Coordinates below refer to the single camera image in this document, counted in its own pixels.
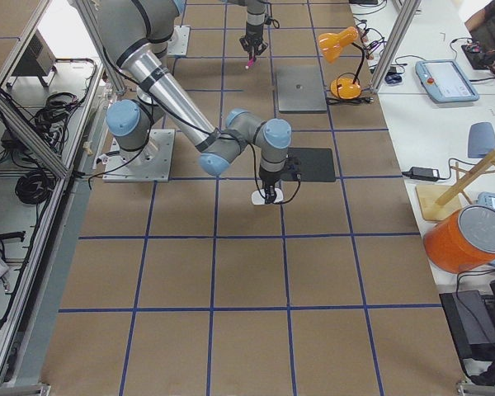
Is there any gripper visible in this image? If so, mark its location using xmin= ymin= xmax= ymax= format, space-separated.
xmin=239 ymin=35 xmax=267 ymax=54
xmin=259 ymin=167 xmax=281 ymax=198

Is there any pink pen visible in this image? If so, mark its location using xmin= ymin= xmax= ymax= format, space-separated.
xmin=245 ymin=58 xmax=256 ymax=69

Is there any white computer mouse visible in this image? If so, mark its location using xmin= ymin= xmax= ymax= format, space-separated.
xmin=251 ymin=188 xmax=284 ymax=205

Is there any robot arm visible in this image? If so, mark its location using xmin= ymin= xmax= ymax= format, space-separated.
xmin=226 ymin=0 xmax=267 ymax=60
xmin=97 ymin=1 xmax=292 ymax=205

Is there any black mousepad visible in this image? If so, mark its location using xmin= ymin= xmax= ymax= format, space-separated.
xmin=288 ymin=147 xmax=336 ymax=182

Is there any silver closed laptop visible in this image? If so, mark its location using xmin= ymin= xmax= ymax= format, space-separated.
xmin=276 ymin=64 xmax=327 ymax=114

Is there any orange desk lamp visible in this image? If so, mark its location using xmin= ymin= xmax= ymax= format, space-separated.
xmin=318 ymin=26 xmax=365 ymax=101

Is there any black power adapter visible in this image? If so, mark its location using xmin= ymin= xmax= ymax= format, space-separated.
xmin=408 ymin=167 xmax=440 ymax=182

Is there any wooden stand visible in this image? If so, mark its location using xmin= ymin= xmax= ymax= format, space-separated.
xmin=416 ymin=149 xmax=495 ymax=222

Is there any blue teach pendant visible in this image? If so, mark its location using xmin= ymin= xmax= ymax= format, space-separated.
xmin=415 ymin=59 xmax=479 ymax=104

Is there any grey blue pad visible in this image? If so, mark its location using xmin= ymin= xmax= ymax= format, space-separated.
xmin=467 ymin=122 xmax=495 ymax=158

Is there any orange cylindrical bucket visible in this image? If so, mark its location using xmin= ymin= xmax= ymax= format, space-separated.
xmin=423 ymin=205 xmax=495 ymax=274

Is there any black box on desk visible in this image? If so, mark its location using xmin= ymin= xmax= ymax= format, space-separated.
xmin=440 ymin=290 xmax=495 ymax=361

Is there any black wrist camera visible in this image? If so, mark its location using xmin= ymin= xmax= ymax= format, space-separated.
xmin=281 ymin=155 xmax=301 ymax=182

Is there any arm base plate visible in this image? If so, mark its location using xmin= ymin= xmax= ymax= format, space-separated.
xmin=102 ymin=129 xmax=175 ymax=182
xmin=167 ymin=25 xmax=191 ymax=57

